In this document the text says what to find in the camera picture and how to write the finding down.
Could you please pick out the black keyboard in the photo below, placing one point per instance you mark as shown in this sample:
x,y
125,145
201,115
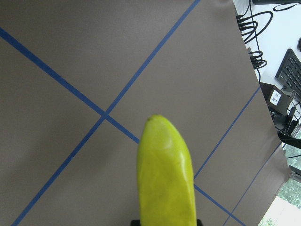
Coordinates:
x,y
289,73

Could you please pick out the long yellow top banana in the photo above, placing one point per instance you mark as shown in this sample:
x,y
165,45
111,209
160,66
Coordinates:
x,y
165,177

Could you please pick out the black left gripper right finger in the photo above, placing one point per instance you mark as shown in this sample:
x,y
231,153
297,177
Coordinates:
x,y
199,223

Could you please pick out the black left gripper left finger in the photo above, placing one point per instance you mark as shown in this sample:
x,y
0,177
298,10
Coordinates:
x,y
135,222

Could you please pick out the black label printer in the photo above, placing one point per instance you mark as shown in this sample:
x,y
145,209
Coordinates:
x,y
275,98

